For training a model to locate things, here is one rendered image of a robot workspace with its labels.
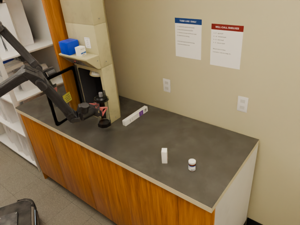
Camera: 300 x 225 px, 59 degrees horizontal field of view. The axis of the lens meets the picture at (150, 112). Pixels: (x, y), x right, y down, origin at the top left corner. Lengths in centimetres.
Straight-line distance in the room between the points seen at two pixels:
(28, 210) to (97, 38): 162
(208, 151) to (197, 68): 60
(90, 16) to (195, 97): 94
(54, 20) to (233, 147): 155
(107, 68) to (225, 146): 100
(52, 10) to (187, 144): 134
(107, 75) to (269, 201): 156
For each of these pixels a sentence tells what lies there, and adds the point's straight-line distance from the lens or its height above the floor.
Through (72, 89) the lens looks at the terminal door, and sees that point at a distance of 222.
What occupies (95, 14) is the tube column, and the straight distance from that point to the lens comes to 189.
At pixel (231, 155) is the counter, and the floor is 94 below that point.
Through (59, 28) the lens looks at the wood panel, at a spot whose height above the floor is 167.
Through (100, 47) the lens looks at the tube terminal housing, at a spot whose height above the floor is 156.
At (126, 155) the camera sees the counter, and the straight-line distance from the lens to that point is 181.
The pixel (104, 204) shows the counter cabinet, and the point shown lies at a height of 28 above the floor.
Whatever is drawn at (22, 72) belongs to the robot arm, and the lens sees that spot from 159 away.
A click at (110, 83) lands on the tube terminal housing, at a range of 204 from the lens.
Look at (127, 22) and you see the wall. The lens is 226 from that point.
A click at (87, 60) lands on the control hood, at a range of 187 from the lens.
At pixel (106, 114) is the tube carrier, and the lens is 197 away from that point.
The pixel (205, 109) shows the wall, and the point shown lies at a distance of 207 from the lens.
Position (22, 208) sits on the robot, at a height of 24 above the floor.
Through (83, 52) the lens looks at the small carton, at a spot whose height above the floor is 153.
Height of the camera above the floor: 207
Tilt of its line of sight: 30 degrees down
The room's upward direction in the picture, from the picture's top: 5 degrees counter-clockwise
